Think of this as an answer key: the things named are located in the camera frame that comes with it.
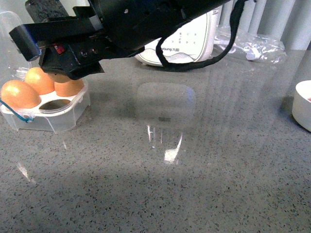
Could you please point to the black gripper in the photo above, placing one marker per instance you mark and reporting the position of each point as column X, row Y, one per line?
column 105, row 29

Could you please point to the brown egg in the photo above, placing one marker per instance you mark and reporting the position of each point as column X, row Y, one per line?
column 68, row 89
column 59, row 78
column 18, row 94
column 39, row 81

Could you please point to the clear plastic egg box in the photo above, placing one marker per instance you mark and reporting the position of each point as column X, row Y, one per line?
column 54, row 113

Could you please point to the blue rubber band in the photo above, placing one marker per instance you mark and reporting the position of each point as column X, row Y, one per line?
column 25, row 119

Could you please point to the white Joyoung cooker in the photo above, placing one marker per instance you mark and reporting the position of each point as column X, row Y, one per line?
column 194, row 41

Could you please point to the clear plastic bag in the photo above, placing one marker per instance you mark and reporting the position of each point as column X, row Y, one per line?
column 252, row 47

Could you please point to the white bowl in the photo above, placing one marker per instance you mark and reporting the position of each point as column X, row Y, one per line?
column 301, row 109

